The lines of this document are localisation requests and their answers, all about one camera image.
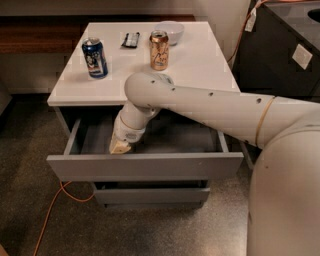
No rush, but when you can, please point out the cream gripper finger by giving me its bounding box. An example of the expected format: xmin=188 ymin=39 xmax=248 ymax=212
xmin=109 ymin=134 xmax=131 ymax=154

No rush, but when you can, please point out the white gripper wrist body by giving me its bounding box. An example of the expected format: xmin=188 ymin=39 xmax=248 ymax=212
xmin=113 ymin=122 xmax=145 ymax=143

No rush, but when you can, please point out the grey top drawer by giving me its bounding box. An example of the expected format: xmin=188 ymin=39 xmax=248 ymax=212
xmin=47 ymin=117 xmax=243 ymax=182

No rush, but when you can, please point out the grey drawer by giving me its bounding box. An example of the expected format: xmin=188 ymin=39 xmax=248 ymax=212
xmin=93 ymin=180 xmax=210 ymax=205
xmin=47 ymin=117 xmax=243 ymax=182

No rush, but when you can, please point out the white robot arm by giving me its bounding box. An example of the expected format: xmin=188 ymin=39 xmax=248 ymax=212
xmin=109 ymin=72 xmax=320 ymax=256

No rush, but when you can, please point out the grey bottom drawer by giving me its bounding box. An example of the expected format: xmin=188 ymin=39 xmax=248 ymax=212
xmin=93 ymin=180 xmax=210 ymax=205

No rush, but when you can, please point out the white top drawer cabinet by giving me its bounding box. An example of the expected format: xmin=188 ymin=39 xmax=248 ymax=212
xmin=46 ymin=21 xmax=244 ymax=210

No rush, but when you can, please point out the blue soda can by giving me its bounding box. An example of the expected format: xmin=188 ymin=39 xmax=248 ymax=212
xmin=82 ymin=37 xmax=108 ymax=79

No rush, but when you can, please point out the black snack packet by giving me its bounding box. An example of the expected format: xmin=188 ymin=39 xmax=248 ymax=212
xmin=122 ymin=32 xmax=140 ymax=49

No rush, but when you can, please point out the gold soda can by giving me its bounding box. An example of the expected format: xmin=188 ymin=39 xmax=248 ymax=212
xmin=149 ymin=30 xmax=169 ymax=71

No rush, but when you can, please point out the white bowl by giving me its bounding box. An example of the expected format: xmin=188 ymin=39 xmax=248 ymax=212
xmin=155 ymin=21 xmax=185 ymax=46

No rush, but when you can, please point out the brown wooden bench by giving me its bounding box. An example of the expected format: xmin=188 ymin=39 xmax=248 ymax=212
xmin=0 ymin=14 xmax=195 ymax=54

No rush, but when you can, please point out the white label sticker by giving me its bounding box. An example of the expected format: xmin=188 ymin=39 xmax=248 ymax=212
xmin=292 ymin=44 xmax=312 ymax=69

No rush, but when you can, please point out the orange floor cable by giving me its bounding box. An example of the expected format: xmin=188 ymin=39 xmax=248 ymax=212
xmin=32 ymin=180 xmax=96 ymax=256

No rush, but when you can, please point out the orange cable by wall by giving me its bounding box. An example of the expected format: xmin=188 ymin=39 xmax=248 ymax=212
xmin=227 ymin=0 xmax=320 ymax=64

